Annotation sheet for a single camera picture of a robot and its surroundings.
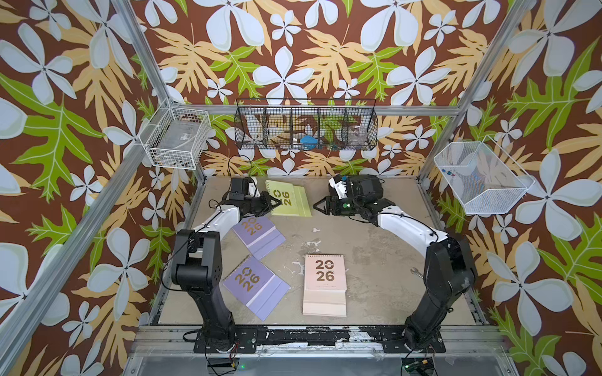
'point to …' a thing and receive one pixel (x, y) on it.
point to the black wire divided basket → (306, 123)
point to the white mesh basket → (484, 179)
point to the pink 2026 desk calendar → (325, 272)
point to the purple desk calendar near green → (261, 236)
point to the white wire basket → (177, 138)
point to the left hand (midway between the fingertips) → (282, 199)
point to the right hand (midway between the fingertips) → (318, 205)
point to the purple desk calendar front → (259, 288)
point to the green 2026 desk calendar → (295, 200)
